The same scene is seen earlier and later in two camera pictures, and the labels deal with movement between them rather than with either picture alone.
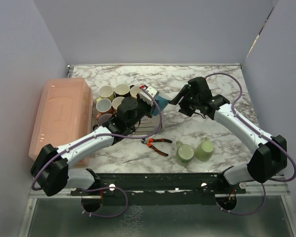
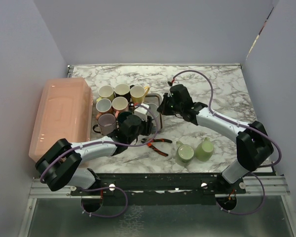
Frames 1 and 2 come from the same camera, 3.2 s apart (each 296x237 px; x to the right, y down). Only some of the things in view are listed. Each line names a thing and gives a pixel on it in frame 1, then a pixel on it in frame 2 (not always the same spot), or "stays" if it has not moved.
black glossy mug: x=122 y=90 stays
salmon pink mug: x=103 y=106 stays
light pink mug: x=116 y=101 stays
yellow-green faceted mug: x=106 y=92 stays
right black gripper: x=185 y=109 to x=165 y=110
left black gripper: x=149 y=114 to x=147 y=126
